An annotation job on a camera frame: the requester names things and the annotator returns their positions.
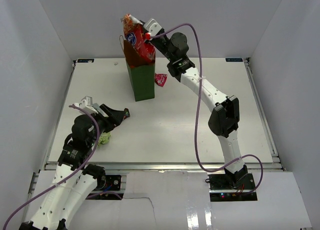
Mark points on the small pink snack packet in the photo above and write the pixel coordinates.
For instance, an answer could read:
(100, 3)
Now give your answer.
(160, 79)

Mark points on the green snack packet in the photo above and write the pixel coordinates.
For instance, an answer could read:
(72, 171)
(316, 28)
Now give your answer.
(104, 138)

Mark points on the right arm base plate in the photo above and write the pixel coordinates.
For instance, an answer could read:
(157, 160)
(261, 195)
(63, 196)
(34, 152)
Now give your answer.
(222, 189)

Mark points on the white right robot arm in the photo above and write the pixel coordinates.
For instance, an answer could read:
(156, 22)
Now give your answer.
(225, 114)

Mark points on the large red candy bag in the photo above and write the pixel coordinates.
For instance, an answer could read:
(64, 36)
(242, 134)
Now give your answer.
(134, 34)

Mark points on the aluminium front rail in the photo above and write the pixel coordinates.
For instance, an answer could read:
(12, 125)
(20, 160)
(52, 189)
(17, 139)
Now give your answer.
(163, 167)

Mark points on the brown and green paper bag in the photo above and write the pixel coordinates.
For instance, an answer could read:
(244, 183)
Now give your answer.
(141, 73)

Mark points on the purple chocolate bar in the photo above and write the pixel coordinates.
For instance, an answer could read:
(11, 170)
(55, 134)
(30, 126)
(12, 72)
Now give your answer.
(126, 113)

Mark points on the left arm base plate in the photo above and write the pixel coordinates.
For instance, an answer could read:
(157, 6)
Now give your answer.
(109, 183)

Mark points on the blue label corner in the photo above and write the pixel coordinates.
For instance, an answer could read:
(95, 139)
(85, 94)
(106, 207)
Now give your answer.
(234, 60)
(85, 60)

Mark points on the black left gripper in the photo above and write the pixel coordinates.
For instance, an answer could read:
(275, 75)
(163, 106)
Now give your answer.
(115, 118)

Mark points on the blue label right corner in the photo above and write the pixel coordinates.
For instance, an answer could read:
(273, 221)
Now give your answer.
(234, 60)

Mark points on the blue label left corner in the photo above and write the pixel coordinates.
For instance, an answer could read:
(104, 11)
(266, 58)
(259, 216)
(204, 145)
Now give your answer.
(85, 60)

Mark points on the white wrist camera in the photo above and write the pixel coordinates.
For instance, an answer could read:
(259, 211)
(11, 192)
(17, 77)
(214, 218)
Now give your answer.
(87, 104)
(152, 28)

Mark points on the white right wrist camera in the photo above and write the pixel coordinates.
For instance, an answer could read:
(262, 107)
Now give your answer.
(152, 28)

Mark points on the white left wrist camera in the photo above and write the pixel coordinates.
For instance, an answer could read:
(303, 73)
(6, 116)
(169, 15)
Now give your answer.
(87, 104)

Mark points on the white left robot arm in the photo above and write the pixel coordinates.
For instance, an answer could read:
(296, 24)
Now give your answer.
(75, 178)

